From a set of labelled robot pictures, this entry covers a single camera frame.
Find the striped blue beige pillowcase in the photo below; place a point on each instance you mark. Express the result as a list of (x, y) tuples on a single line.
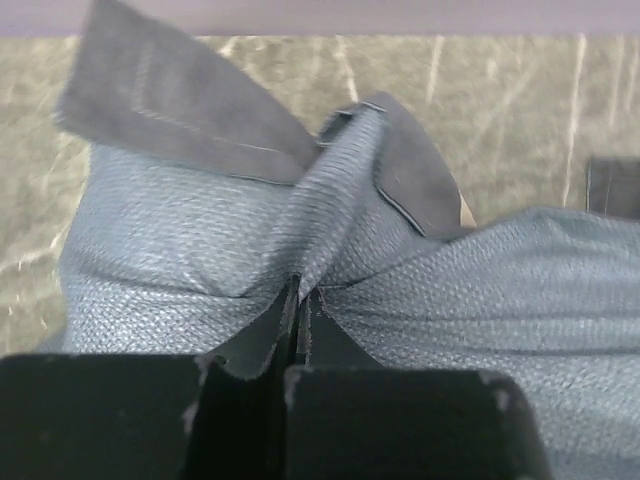
[(205, 195)]

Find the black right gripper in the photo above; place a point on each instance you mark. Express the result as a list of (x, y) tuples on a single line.
[(613, 187)]

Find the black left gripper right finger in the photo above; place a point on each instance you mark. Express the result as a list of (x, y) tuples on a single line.
[(348, 417)]

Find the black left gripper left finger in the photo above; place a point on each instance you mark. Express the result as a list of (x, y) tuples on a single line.
[(218, 415)]

